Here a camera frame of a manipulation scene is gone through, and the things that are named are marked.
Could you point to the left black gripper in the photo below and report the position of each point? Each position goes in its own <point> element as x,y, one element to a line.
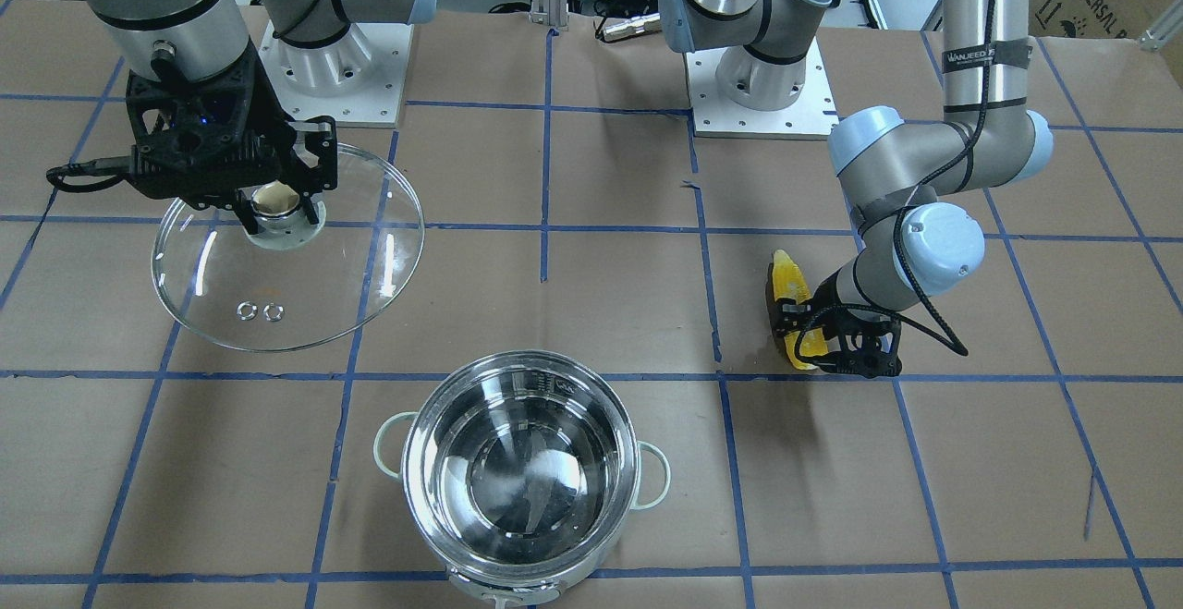
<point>851,321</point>

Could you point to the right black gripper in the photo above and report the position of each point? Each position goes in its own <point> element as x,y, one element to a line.
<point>269,103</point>

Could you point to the yellow corn cob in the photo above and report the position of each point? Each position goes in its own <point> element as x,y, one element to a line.
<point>787,294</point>

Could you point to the glass pot lid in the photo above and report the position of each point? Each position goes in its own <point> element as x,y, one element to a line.
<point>295,284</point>

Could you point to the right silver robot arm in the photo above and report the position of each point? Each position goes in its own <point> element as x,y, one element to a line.
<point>211,34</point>

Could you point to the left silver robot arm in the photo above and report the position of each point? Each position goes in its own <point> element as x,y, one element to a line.
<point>895,175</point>

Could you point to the pale green steel pot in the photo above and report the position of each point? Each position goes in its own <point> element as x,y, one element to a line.
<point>521,470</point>

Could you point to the silver cylinder connector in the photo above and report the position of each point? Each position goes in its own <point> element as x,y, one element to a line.
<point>629,28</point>

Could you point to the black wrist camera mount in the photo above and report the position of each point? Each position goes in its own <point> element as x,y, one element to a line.
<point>200,141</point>

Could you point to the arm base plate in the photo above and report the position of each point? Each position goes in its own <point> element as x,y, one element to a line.
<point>733,95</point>
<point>359,81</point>

